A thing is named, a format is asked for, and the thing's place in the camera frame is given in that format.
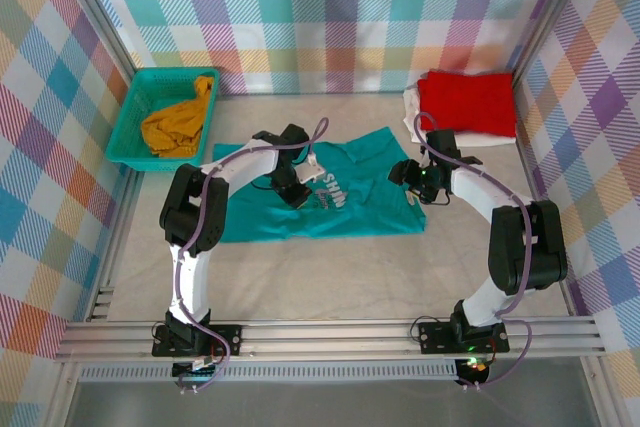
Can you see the teal printed t-shirt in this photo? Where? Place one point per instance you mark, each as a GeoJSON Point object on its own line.
{"type": "Point", "coordinates": [360, 217]}

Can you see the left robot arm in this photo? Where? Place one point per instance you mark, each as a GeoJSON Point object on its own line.
{"type": "Point", "coordinates": [190, 287]}

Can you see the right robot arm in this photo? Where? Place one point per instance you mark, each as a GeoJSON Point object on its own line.
{"type": "Point", "coordinates": [525, 247]}

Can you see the white folded t-shirt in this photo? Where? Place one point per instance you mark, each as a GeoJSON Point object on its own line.
{"type": "Point", "coordinates": [411, 119]}

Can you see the red folded t-shirt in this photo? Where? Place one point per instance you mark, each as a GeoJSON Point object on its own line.
{"type": "Point", "coordinates": [465, 102]}

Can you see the mustard yellow t-shirt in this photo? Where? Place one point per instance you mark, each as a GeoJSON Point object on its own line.
{"type": "Point", "coordinates": [175, 127]}

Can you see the teal plastic basket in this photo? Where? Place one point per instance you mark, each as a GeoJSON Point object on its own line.
{"type": "Point", "coordinates": [125, 147]}

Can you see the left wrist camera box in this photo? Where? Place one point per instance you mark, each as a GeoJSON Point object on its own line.
{"type": "Point", "coordinates": [311, 172]}

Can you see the aluminium mounting rail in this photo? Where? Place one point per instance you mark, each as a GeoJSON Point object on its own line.
{"type": "Point", "coordinates": [325, 337]}

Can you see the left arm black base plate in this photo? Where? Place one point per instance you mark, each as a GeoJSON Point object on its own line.
{"type": "Point", "coordinates": [232, 339]}

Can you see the aluminium side rail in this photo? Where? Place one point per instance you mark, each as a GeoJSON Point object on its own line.
{"type": "Point", "coordinates": [129, 187]}

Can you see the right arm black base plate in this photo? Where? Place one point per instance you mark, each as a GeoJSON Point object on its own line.
{"type": "Point", "coordinates": [435, 339]}

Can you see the aluminium frame post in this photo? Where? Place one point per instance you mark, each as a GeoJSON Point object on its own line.
{"type": "Point", "coordinates": [550, 12]}
{"type": "Point", "coordinates": [100, 12]}

